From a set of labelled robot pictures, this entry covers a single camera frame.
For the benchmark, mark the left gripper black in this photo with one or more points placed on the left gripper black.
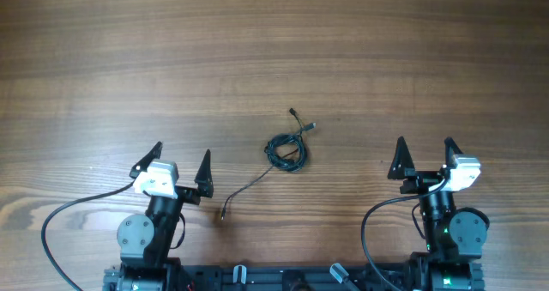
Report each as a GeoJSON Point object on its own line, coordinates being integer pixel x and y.
{"type": "Point", "coordinates": [191, 195]}

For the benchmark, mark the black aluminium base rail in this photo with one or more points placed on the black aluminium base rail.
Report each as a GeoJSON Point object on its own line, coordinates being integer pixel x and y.
{"type": "Point", "coordinates": [296, 278]}

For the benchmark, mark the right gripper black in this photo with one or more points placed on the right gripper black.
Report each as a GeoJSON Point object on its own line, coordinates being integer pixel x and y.
{"type": "Point", "coordinates": [425, 179]}

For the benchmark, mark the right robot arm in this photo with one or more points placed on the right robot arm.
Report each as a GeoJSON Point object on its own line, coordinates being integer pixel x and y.
{"type": "Point", "coordinates": [453, 237]}

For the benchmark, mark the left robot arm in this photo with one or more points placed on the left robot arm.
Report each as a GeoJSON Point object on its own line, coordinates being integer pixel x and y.
{"type": "Point", "coordinates": [146, 239]}

